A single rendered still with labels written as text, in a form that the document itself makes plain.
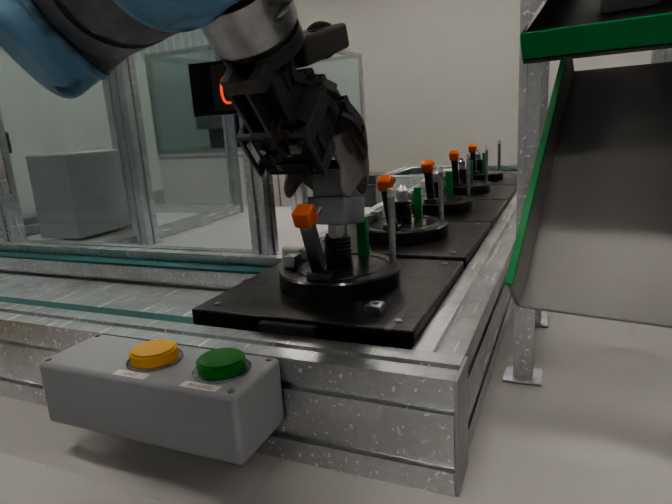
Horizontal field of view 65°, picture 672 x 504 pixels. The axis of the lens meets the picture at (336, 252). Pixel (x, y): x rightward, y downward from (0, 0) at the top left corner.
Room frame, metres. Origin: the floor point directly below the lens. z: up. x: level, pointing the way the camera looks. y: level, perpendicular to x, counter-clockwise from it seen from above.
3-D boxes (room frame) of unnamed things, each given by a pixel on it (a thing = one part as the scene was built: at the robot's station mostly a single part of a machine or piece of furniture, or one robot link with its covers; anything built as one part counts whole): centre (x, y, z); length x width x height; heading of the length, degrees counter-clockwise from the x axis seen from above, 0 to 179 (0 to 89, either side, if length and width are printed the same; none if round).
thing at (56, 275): (0.74, 0.26, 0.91); 0.84 x 0.28 x 0.10; 66
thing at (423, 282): (0.59, 0.00, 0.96); 0.24 x 0.24 x 0.02; 66
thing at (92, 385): (0.43, 0.16, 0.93); 0.21 x 0.07 x 0.06; 66
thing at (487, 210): (1.05, -0.21, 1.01); 0.24 x 0.24 x 0.13; 66
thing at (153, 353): (0.43, 0.16, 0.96); 0.04 x 0.04 x 0.02
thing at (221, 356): (0.40, 0.10, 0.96); 0.04 x 0.04 x 0.02
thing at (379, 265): (0.59, 0.00, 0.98); 0.14 x 0.14 x 0.02
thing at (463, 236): (0.82, -0.11, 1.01); 0.24 x 0.24 x 0.13; 66
